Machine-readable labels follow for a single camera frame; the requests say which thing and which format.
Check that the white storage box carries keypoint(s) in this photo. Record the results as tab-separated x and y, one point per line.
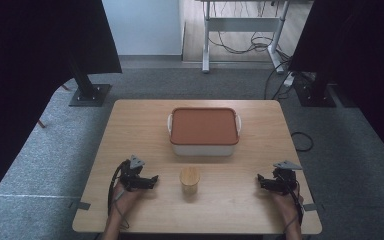
203	150

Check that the black metal stand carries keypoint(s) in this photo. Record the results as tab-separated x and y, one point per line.
88	91
315	93

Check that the white desk frame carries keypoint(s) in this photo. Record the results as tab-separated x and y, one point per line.
243	24

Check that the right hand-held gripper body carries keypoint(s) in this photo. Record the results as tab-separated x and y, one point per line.
285	178

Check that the grey tape piece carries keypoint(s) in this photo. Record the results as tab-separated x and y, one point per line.
81	205
310	207

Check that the orange box lid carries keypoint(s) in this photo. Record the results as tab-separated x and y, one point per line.
204	126

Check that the white power strip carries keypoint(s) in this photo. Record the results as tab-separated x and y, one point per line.
289	80

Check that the person's left hand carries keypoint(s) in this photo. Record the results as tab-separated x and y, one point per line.
125	200

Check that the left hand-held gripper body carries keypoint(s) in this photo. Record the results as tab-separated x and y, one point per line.
131	171

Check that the black curtain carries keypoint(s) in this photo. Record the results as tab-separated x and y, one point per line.
20	83
363	66

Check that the person's right hand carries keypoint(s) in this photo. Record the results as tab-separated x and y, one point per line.
288	203

